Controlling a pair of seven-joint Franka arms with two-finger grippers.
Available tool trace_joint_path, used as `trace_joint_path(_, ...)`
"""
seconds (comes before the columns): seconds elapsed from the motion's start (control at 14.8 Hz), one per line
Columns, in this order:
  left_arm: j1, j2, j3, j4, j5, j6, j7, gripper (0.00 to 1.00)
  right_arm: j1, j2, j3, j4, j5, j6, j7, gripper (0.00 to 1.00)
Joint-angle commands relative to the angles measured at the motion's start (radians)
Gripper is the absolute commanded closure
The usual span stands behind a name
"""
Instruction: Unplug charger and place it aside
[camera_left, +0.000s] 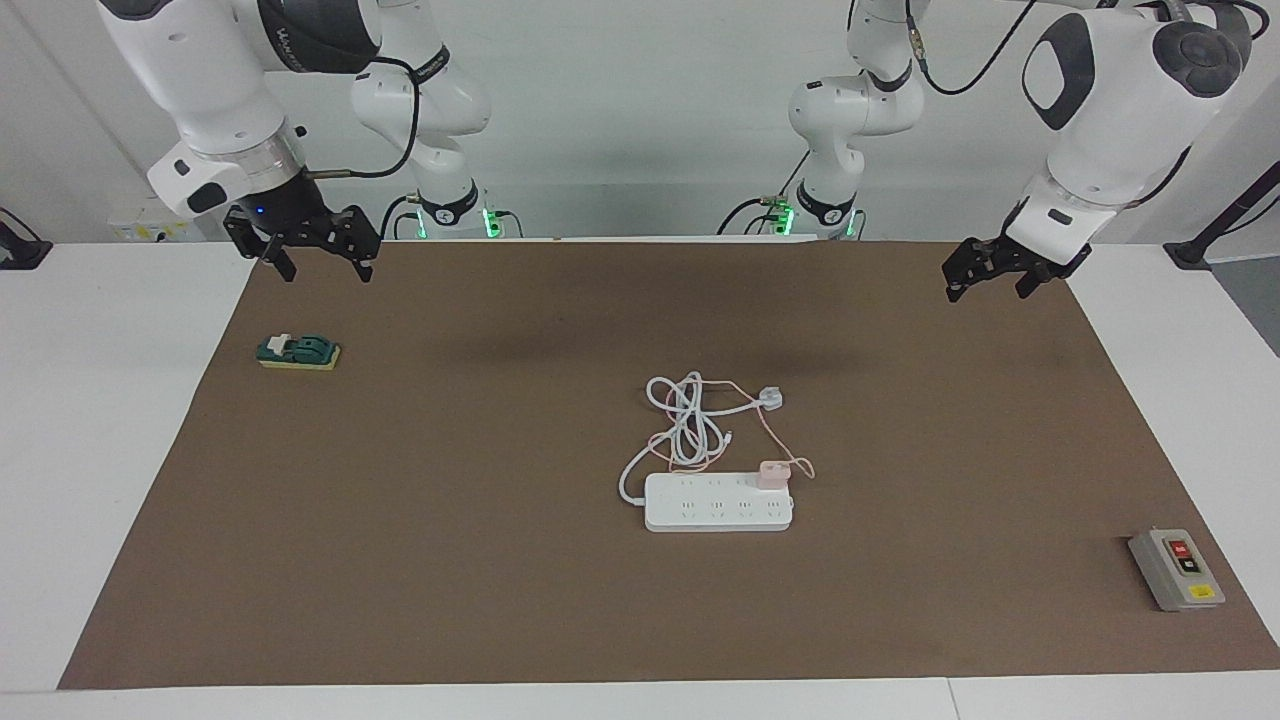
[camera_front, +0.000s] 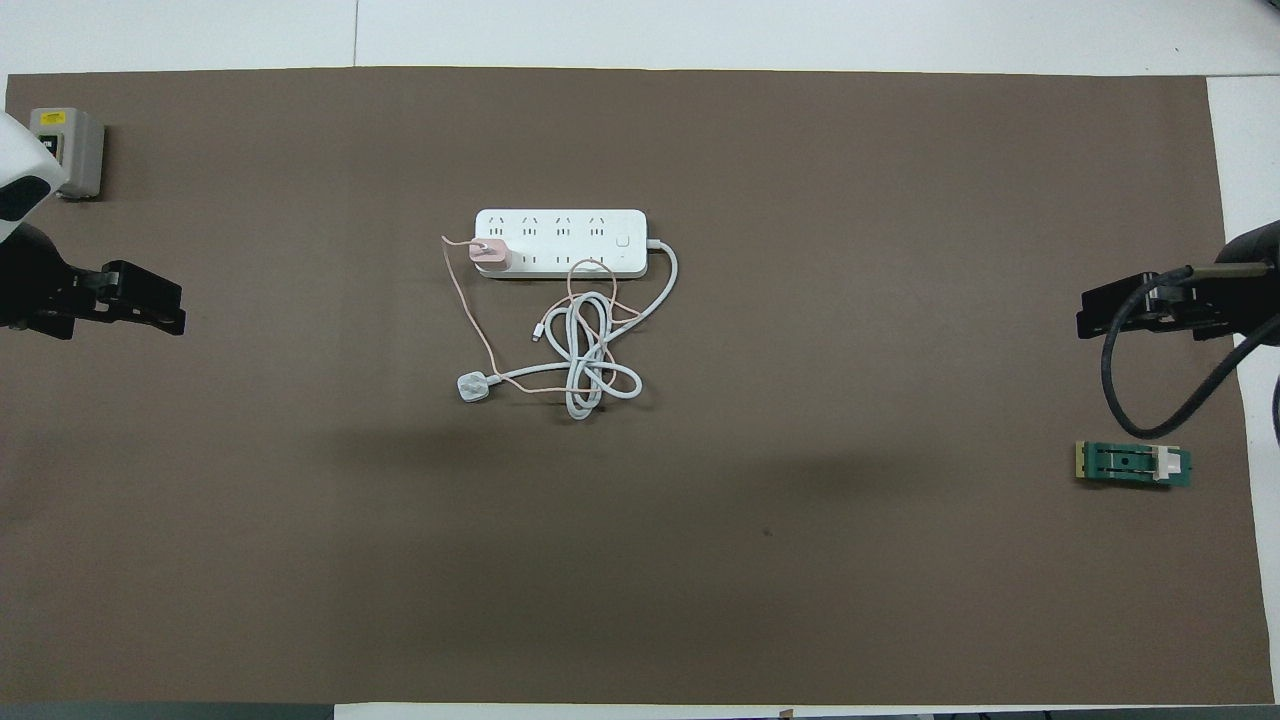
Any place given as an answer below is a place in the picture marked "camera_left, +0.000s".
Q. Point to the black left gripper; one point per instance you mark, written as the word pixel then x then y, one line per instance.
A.
pixel 1040 262

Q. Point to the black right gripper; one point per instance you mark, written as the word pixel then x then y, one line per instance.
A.
pixel 300 215

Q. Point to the pink charger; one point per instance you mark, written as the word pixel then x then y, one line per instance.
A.
pixel 773 474

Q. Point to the white power strip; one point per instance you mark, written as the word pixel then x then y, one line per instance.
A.
pixel 700 512

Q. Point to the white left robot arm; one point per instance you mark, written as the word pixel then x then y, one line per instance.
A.
pixel 1120 100

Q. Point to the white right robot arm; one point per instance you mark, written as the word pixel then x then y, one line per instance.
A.
pixel 210 80

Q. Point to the white box with yellow labels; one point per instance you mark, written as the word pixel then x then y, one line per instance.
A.
pixel 140 228

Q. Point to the brown table mat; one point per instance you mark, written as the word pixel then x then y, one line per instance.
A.
pixel 400 550

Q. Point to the green knife switch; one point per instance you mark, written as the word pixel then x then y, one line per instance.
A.
pixel 300 350

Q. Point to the black clamp mount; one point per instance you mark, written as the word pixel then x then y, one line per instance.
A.
pixel 20 255
pixel 1190 252

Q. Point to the grey switch box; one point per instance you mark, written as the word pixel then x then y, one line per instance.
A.
pixel 1178 570

